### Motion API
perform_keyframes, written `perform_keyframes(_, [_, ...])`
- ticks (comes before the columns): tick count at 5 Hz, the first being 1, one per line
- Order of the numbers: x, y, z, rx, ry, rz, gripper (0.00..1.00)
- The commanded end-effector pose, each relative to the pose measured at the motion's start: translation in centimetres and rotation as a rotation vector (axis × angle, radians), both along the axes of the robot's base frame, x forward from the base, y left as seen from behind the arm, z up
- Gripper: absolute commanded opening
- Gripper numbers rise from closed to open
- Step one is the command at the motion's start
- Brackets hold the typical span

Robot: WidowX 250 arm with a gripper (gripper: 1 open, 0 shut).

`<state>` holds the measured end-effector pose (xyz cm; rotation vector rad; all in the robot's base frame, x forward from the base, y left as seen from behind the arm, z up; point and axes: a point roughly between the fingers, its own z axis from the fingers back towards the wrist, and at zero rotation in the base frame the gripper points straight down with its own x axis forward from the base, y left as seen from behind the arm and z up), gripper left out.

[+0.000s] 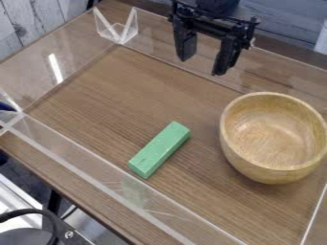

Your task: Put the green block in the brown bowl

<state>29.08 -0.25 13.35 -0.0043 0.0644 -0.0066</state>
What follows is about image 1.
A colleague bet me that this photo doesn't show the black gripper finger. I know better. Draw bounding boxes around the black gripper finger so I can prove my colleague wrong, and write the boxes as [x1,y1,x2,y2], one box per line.
[173,18,197,61]
[213,35,242,76]

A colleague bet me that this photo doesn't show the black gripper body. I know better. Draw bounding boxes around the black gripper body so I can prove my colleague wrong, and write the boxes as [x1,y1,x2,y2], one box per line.
[169,0,261,50]

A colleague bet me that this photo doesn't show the green rectangular block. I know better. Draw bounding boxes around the green rectangular block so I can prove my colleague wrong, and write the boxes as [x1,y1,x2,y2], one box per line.
[129,122,191,179]

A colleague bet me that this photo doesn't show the brown wooden bowl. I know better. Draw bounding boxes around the brown wooden bowl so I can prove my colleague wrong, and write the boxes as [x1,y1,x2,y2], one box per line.
[219,92,327,185]

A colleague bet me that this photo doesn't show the blue object at left edge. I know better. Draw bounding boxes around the blue object at left edge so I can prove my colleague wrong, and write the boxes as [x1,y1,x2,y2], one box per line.
[0,101,17,111]

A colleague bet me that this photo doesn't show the black table leg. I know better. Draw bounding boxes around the black table leg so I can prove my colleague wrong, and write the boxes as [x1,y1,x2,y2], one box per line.
[47,190,63,214]

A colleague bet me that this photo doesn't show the clear acrylic barrier wall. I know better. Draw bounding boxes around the clear acrylic barrier wall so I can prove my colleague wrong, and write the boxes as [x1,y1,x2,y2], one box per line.
[0,1,327,245]

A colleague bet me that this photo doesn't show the black cable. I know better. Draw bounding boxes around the black cable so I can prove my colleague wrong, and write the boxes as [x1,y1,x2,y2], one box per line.
[0,208,62,245]

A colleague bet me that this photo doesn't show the black metal base plate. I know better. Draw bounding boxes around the black metal base plate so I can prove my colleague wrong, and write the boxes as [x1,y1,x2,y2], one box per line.
[0,209,95,245]

